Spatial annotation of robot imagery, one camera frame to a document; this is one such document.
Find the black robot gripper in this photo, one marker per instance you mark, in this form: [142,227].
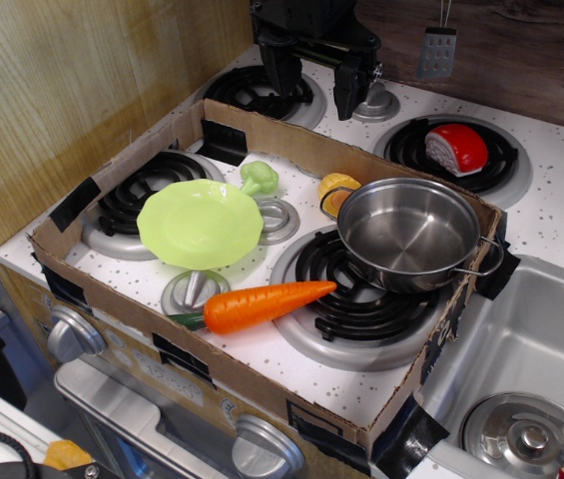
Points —
[322,32]

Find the orange plastic toy carrot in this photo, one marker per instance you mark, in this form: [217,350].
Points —
[233,311]

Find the light green plastic plate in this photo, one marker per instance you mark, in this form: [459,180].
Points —
[200,224]

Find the silver stovetop knob back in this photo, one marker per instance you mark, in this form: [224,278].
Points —
[380,105]

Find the silver stovetop knob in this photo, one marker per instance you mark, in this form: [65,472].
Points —
[281,221]
[380,105]
[189,291]

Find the back left black burner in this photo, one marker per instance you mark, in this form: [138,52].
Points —
[249,88]

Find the black burner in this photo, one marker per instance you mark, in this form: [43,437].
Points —
[249,88]
[359,327]
[503,181]
[110,225]

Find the hanging grey toy spatula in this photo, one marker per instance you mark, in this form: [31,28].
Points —
[436,58]

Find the green toy broccoli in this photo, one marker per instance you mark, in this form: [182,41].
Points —
[258,177]

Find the yellow toy corn piece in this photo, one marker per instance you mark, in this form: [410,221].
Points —
[334,189]

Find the silver stovetop knob middle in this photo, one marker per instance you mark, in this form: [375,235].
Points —
[281,221]

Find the red white toy cheese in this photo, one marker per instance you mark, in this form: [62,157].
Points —
[457,148]

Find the stainless steel pot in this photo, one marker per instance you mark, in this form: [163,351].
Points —
[414,235]

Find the back right black burner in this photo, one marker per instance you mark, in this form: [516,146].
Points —
[503,181]

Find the silver stovetop knob front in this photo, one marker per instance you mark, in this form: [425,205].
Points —
[189,291]

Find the front left black burner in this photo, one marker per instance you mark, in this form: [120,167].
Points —
[110,225]

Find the front right black burner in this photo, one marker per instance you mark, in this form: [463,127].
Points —
[359,327]

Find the grey toy sink basin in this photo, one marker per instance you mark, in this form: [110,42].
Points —
[512,343]

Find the silver oven knob left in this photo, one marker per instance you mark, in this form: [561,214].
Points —
[73,336]

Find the silver oven knob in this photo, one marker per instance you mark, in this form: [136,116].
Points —
[73,336]
[263,451]

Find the brown cardboard fence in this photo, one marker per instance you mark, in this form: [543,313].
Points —
[337,418]

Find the silver oven knob right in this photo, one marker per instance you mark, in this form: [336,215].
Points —
[263,451]

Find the silver pot lid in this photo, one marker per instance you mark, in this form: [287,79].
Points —
[520,434]

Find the yellow object bottom left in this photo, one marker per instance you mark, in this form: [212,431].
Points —
[65,454]

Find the silver oven door handle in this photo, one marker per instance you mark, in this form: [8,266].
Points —
[128,415]

